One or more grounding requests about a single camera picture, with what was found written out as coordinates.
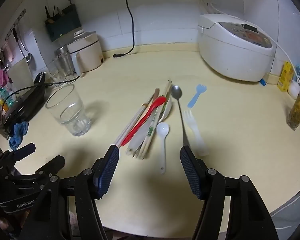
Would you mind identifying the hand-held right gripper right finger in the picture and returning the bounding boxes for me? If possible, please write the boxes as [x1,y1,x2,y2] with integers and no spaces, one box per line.
[180,145,288,240]

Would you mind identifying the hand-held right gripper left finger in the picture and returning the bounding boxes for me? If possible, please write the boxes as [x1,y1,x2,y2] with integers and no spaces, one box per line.
[16,144,120,240]

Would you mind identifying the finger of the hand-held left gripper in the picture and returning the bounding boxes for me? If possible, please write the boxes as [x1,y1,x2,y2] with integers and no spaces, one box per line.
[0,143,37,168]
[15,155,66,188]

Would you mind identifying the white plastic fork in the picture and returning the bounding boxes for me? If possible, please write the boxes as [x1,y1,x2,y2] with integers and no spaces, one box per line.
[183,109,209,157]

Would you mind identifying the clear glass tumbler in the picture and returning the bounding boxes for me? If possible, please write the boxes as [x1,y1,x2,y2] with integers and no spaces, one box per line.
[45,84,93,137]

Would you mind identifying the white chopsticks pair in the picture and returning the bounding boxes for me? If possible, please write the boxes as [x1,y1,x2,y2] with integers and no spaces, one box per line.
[114,104,148,148]

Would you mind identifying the small white plastic spoon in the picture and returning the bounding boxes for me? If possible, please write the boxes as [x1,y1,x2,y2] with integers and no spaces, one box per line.
[156,122,170,174]

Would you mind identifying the paper-wrapped disposable chopsticks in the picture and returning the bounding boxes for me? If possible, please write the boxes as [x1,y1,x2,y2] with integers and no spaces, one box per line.
[136,80,173,159]

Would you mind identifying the red plastic spoon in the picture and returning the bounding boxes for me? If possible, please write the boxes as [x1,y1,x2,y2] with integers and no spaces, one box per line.
[120,96,166,147]

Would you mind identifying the blue plastic spork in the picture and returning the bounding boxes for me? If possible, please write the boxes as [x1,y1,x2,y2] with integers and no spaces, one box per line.
[187,84,207,108]

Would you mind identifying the long metal spoon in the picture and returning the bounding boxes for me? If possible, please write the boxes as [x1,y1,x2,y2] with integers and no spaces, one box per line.
[171,85,190,147]

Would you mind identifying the blue cloth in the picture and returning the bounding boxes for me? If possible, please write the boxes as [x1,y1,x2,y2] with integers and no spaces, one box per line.
[9,121,30,150]

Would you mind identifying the black electric griddle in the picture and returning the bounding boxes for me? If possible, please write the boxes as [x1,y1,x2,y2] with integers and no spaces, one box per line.
[2,71,47,135]

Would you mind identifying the green dish soap bottle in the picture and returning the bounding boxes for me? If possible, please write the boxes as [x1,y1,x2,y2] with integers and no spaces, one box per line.
[0,87,12,105]

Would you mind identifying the pink cloth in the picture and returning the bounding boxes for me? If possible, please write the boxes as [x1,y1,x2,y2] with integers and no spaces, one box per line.
[0,69,9,85]

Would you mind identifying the small clear glass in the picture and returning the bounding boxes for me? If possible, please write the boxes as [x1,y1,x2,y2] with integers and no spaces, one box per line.
[49,57,65,83]

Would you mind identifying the tall glass mug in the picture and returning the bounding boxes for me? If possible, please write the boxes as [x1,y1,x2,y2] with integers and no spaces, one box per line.
[54,45,75,78]

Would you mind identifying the pink hanging scrubber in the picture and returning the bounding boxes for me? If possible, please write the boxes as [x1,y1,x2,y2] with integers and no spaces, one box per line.
[6,41,15,60]

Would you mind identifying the beige electric pot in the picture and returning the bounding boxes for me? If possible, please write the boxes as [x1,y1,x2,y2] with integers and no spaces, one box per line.
[66,30,104,74]

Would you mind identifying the white rice cooker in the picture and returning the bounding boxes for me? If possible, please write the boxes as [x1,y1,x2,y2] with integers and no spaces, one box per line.
[197,14,276,82]

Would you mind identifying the glass jar of tea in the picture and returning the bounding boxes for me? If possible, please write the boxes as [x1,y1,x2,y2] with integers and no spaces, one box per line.
[287,81,300,131]

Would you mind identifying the small white bottle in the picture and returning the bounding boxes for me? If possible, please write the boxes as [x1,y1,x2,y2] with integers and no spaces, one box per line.
[288,79,300,98]

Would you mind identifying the yellow box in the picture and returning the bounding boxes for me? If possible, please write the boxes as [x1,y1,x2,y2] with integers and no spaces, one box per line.
[277,61,295,92]

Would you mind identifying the black griddle cable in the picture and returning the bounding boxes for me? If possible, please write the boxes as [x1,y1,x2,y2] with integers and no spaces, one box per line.
[1,76,80,113]

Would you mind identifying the black-handled steel ladle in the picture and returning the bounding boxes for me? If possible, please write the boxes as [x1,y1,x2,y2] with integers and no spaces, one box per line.
[12,29,32,63]

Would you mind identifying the wall hook rail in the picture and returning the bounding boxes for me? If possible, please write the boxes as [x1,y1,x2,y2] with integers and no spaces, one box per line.
[0,8,27,43]

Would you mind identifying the dark green wall utensil holder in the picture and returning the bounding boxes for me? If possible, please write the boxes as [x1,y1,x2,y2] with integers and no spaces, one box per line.
[44,4,82,43]

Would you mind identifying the black power cable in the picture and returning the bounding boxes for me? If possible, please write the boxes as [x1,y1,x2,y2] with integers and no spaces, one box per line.
[112,0,136,58]

